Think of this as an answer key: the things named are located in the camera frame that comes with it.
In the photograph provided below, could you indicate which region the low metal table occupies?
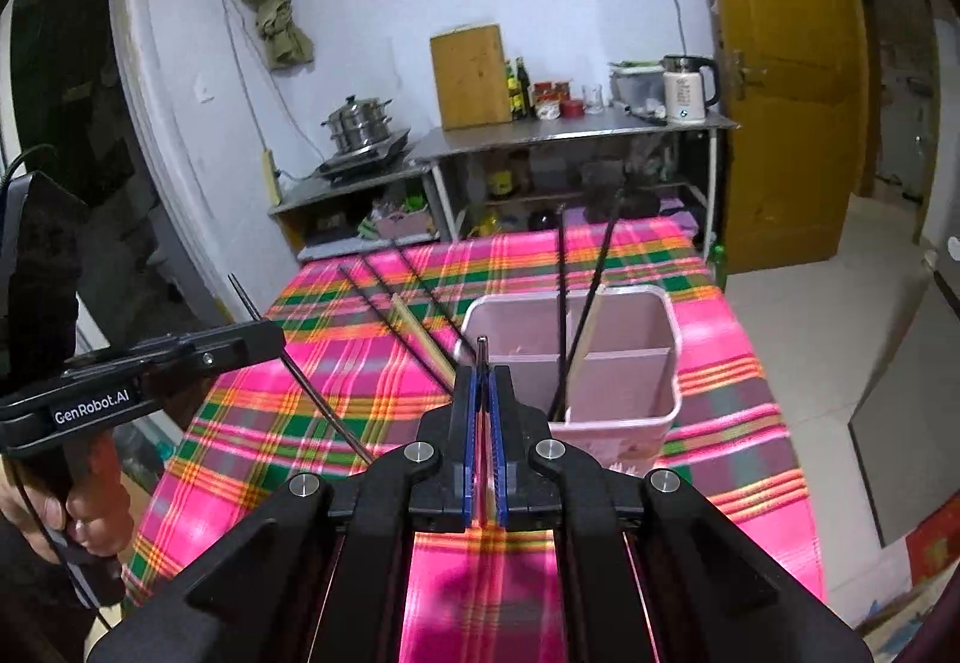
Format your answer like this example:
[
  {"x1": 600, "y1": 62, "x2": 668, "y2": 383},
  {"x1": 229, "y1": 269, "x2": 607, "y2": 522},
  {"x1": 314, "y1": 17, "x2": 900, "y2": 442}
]
[{"x1": 268, "y1": 164, "x2": 458, "y2": 261}]

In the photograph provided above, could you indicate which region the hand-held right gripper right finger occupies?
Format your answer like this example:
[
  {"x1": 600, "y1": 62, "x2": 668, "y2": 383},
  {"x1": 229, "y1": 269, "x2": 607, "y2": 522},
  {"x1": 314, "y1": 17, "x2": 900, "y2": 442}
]
[{"x1": 486, "y1": 365, "x2": 875, "y2": 663}]

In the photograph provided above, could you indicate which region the yellow wooden door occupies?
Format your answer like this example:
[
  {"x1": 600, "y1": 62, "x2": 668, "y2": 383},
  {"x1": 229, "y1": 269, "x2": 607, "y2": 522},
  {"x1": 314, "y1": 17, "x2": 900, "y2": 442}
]
[{"x1": 686, "y1": 0, "x2": 871, "y2": 274}]

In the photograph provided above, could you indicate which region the person's left hand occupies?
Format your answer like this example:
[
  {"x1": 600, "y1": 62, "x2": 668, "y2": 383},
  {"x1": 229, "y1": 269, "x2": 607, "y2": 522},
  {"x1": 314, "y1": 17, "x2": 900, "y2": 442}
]
[{"x1": 0, "y1": 434, "x2": 137, "y2": 559}]

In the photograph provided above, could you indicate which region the steel steamer pot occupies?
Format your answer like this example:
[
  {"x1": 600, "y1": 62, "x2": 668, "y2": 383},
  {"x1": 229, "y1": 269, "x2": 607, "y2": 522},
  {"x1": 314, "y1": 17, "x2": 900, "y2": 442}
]
[{"x1": 322, "y1": 95, "x2": 395, "y2": 152}]

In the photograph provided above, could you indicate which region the white framed glass door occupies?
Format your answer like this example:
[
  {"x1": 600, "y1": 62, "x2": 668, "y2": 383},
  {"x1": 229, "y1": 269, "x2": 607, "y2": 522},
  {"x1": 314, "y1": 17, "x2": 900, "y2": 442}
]
[{"x1": 0, "y1": 0, "x2": 278, "y2": 364}]

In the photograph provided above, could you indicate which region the pink basket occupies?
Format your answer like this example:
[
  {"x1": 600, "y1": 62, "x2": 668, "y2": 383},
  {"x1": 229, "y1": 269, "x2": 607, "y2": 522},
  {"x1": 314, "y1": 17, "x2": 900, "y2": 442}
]
[{"x1": 373, "y1": 207, "x2": 437, "y2": 240}]

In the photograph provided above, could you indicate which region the wooden chopstick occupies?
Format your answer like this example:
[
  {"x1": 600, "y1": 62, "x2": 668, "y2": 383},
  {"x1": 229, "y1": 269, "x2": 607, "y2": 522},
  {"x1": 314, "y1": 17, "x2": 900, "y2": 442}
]
[
  {"x1": 564, "y1": 290, "x2": 610, "y2": 424},
  {"x1": 390, "y1": 292, "x2": 458, "y2": 390}
]

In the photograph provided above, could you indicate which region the red box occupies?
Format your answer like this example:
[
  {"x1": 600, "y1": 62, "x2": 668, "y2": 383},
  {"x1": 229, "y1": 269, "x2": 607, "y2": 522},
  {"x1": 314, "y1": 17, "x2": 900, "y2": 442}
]
[{"x1": 904, "y1": 505, "x2": 960, "y2": 585}]

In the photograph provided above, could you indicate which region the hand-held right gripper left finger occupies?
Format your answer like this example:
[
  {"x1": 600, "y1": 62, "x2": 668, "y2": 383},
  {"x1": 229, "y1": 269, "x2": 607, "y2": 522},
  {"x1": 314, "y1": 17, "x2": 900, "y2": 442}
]
[{"x1": 88, "y1": 361, "x2": 487, "y2": 663}]

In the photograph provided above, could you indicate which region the pink utensil holder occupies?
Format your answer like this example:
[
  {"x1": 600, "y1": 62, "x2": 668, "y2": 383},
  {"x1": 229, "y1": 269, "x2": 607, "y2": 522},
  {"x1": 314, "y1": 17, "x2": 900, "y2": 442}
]
[{"x1": 459, "y1": 284, "x2": 685, "y2": 480}]

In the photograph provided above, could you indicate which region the person's left forearm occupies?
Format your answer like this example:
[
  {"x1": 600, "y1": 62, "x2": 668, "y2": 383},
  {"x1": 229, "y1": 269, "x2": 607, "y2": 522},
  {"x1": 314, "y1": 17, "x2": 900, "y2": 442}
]
[{"x1": 0, "y1": 520, "x2": 98, "y2": 663}]

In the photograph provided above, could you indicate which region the pink plaid tablecloth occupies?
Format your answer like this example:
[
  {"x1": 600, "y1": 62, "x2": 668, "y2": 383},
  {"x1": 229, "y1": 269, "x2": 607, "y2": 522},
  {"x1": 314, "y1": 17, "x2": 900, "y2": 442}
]
[{"x1": 124, "y1": 217, "x2": 826, "y2": 663}]

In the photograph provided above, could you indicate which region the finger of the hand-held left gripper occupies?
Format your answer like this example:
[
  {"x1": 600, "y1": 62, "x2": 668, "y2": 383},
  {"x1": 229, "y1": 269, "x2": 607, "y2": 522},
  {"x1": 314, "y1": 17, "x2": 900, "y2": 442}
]
[{"x1": 160, "y1": 319, "x2": 288, "y2": 395}]

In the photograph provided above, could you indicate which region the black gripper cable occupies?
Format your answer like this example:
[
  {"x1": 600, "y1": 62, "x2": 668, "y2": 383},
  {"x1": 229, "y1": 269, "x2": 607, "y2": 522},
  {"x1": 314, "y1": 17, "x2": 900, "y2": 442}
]
[{"x1": 0, "y1": 144, "x2": 121, "y2": 626}]

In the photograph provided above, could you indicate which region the grey board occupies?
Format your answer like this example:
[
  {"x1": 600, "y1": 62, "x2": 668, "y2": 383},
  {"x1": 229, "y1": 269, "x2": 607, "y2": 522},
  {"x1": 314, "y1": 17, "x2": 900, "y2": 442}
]
[{"x1": 847, "y1": 273, "x2": 960, "y2": 548}]

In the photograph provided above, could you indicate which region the tall metal table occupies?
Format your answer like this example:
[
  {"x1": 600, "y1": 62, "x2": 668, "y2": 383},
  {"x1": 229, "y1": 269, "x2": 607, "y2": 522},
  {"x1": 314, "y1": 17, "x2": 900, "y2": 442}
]
[{"x1": 411, "y1": 108, "x2": 740, "y2": 259}]

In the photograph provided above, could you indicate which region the wooden cutting board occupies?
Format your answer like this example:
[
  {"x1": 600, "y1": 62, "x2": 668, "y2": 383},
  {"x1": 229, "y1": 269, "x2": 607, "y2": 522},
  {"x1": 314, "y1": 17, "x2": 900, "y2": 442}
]
[{"x1": 430, "y1": 24, "x2": 512, "y2": 131}]

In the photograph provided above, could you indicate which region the white electric kettle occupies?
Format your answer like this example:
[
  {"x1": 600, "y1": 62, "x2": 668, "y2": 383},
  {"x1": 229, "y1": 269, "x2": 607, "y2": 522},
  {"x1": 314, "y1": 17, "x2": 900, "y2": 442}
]
[{"x1": 661, "y1": 54, "x2": 721, "y2": 124}]

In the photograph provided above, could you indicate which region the induction cooker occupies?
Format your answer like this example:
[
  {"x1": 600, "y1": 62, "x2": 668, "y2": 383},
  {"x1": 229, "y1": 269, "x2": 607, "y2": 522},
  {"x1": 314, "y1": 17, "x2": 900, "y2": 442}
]
[{"x1": 313, "y1": 127, "x2": 413, "y2": 180}]

